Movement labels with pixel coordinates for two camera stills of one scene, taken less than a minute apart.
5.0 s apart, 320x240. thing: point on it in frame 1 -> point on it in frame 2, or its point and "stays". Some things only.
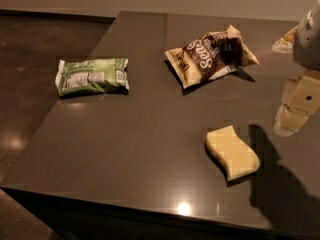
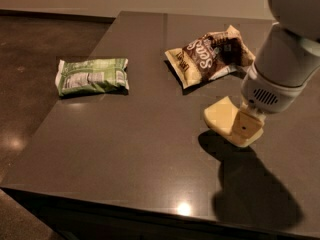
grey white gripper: (308, 44) -> (265, 92)
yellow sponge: (236, 158) -> (221, 117)
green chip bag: (105, 75) stays
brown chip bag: (212, 54) stays
